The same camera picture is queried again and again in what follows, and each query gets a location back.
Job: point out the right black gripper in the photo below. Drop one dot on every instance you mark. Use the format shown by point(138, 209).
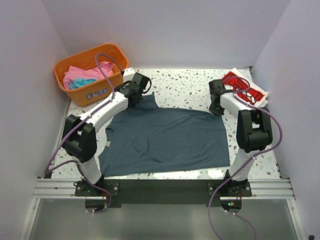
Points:
point(217, 112)

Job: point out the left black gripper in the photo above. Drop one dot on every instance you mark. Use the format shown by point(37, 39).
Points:
point(126, 84)

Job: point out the slate blue t shirt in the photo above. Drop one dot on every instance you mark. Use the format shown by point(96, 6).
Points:
point(147, 138)

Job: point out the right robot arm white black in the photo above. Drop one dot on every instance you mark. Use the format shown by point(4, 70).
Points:
point(253, 131)

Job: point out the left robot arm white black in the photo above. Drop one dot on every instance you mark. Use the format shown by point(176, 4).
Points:
point(79, 138)

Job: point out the red white folded t shirt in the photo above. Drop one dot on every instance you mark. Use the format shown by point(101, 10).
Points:
point(234, 80)

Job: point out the pink t shirt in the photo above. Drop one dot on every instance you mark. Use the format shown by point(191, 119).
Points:
point(105, 69)

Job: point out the orange plastic basket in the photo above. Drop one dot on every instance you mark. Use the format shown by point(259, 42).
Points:
point(89, 59)

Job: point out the turquoise t shirt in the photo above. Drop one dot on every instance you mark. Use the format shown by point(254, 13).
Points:
point(81, 82)

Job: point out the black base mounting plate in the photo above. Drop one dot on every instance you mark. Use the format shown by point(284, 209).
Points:
point(116, 192)

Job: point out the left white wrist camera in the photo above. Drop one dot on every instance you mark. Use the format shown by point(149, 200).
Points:
point(128, 74)

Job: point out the aluminium frame rail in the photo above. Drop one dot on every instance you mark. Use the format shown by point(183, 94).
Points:
point(274, 189)

